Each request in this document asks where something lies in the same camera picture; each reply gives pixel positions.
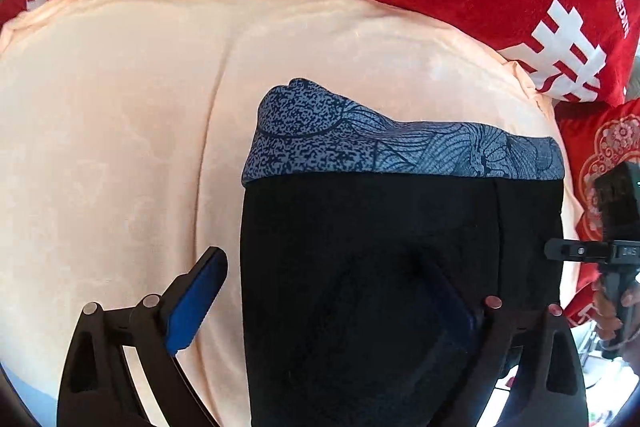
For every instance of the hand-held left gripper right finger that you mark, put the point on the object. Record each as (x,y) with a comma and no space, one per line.
(500,337)

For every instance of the black pants with blue waistband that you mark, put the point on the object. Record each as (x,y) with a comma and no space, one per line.
(350,257)

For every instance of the peach cloth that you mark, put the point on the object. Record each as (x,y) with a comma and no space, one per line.
(100,132)

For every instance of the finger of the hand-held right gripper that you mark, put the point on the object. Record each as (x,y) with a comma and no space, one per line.
(575,250)

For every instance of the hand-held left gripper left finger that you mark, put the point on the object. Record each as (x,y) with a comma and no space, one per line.
(195,302)

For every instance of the person's right hand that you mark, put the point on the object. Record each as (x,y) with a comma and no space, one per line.
(606,307)

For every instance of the red floral cushion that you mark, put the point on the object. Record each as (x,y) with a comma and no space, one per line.
(600,142)

